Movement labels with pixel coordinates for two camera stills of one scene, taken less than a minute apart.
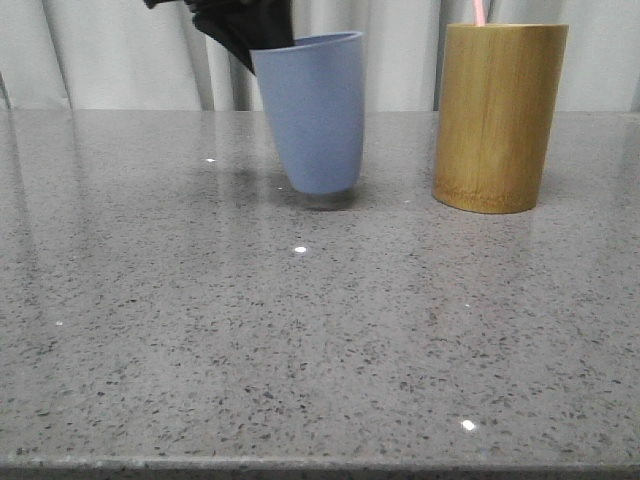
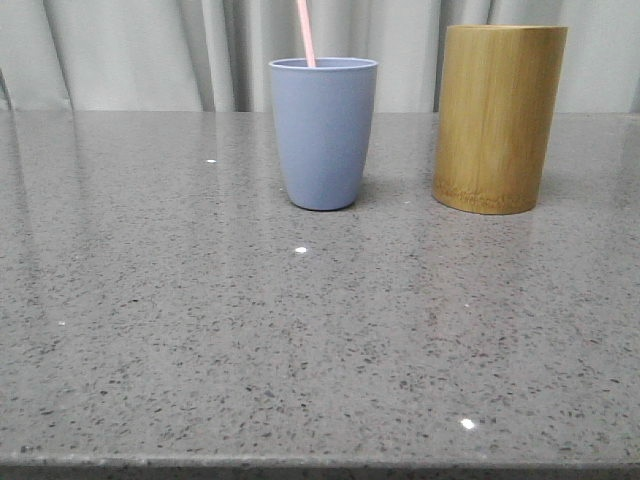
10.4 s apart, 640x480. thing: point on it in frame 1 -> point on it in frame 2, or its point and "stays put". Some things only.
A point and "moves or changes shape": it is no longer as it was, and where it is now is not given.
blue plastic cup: [316, 90] moves or changes shape
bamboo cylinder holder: [496, 101] stays put
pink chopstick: [479, 13] -> [307, 34]
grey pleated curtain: [128, 56] stays put
